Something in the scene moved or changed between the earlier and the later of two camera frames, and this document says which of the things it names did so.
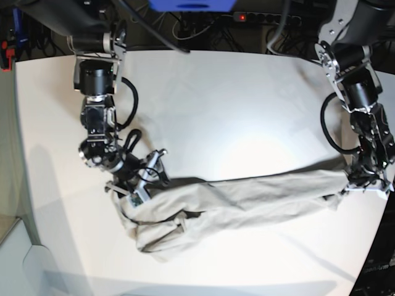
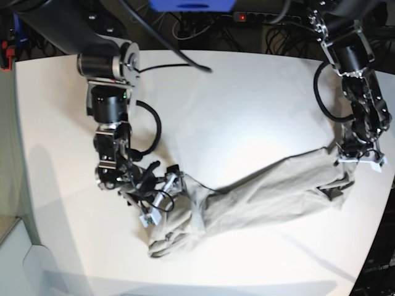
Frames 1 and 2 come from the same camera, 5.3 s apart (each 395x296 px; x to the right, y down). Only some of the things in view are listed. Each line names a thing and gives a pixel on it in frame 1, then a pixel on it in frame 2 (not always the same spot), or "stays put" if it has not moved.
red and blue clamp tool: x=15 y=43 stays put
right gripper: x=369 y=180 -> x=362 y=149
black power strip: x=266 y=18 stays put
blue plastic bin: x=192 y=5 stays put
